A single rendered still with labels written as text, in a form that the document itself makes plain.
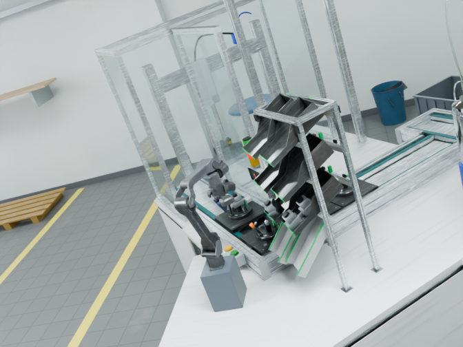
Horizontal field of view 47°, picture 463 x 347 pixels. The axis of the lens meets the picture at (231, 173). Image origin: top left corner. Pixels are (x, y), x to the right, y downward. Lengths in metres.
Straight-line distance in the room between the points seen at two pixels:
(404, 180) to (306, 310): 0.96
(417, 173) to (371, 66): 3.58
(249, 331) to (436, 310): 0.79
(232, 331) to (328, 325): 0.42
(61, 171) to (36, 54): 1.63
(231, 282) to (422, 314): 0.80
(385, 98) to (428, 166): 3.07
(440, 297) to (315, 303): 0.52
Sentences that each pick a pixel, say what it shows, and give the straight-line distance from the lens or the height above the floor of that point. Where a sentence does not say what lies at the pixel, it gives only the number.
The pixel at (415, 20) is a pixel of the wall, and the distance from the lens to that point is 6.39.
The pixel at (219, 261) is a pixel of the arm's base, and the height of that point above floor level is 1.09.
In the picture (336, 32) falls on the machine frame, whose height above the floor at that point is 1.63.
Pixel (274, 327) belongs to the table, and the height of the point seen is 0.86.
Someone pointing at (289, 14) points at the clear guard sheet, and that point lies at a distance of 3.73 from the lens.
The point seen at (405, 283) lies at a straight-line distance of 2.36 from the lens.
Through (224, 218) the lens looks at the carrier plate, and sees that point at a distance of 3.01.
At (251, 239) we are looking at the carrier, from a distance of 2.72.
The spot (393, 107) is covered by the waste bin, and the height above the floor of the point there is 0.21.
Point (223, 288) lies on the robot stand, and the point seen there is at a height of 0.98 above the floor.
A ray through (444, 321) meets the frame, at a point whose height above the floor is 0.62.
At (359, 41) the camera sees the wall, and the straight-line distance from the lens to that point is 6.37.
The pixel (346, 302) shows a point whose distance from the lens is 2.32.
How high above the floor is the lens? 2.31
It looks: 22 degrees down
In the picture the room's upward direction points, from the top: 20 degrees counter-clockwise
